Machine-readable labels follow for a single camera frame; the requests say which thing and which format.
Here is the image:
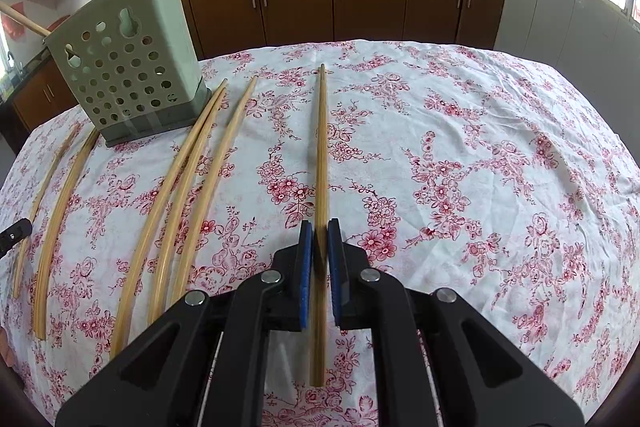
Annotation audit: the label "long brown base cabinets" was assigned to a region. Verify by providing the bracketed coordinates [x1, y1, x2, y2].
[177, 0, 512, 60]

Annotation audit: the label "bamboo chopstick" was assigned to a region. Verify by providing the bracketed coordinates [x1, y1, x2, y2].
[169, 75, 259, 305]
[109, 79, 229, 359]
[0, 1, 76, 58]
[148, 88, 228, 325]
[12, 125, 80, 300]
[309, 63, 330, 389]
[33, 128, 101, 341]

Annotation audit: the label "brown sink base cabinet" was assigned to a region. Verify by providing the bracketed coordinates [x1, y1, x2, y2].
[9, 57, 77, 134]

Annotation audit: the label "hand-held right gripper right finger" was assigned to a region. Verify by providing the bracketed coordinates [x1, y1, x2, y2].
[327, 218, 586, 427]

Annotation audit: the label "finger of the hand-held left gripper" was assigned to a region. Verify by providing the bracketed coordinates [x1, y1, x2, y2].
[0, 219, 32, 256]

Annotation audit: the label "red floral tablecloth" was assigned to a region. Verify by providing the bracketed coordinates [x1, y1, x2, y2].
[0, 39, 640, 427]

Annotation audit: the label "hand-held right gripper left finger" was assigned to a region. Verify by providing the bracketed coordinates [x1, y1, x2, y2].
[55, 219, 316, 427]

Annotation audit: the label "green perforated chopstick holder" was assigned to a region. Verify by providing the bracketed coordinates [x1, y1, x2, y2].
[43, 0, 213, 146]

